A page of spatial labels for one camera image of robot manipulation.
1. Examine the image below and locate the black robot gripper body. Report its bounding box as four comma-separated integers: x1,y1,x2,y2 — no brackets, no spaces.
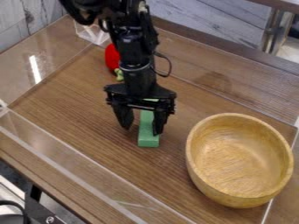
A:
102,64,177,116

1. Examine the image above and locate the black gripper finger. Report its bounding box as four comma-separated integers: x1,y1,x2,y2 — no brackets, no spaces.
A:
153,108,169,136
112,105,134,130

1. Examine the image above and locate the green rectangular stick block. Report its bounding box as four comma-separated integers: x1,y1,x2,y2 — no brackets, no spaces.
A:
137,110,160,148

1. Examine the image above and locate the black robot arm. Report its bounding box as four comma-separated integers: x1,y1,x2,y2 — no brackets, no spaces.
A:
58,0,176,135

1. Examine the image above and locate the brown wooden bowl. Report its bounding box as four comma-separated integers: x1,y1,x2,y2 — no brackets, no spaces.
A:
185,113,295,208

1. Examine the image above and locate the red plush strawberry toy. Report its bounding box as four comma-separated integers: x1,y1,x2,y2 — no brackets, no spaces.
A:
105,44,124,81

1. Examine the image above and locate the clear acrylic front barrier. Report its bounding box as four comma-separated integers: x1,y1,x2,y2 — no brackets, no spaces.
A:
0,101,195,224

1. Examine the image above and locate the metal background table leg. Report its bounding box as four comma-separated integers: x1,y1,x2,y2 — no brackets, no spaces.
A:
261,9,295,55

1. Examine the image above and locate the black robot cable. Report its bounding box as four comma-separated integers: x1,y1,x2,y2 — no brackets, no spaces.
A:
150,52,173,79

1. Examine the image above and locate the clear acrylic corner bracket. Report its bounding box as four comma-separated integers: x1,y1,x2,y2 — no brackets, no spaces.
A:
73,22,110,47

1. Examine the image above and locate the black table frame leg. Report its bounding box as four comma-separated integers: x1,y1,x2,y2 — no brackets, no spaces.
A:
0,183,68,224

